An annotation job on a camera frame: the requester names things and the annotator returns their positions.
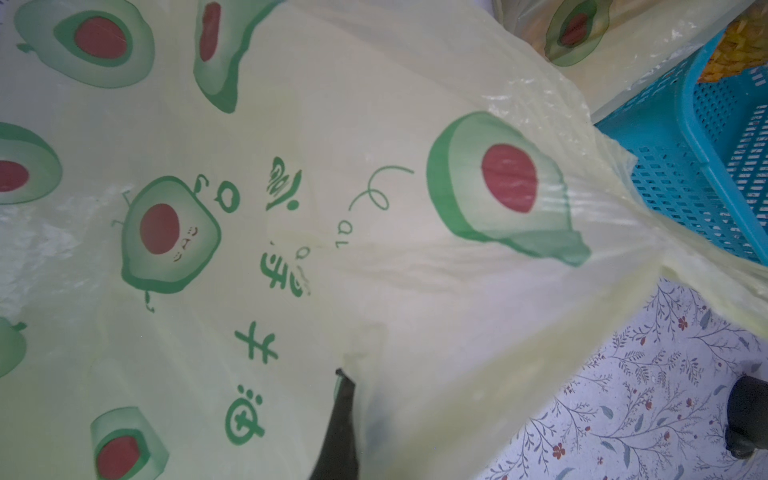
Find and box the pineapple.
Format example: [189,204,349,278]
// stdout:
[698,1,767,83]

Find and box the teal plastic basket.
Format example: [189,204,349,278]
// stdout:
[596,36,767,264]

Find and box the green avocado plastic bag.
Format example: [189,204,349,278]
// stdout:
[493,1,750,122]
[1,1,767,479]

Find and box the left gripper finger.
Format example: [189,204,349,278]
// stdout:
[309,369,359,480]

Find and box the small black alarm clock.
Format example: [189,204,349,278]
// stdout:
[725,375,767,460]

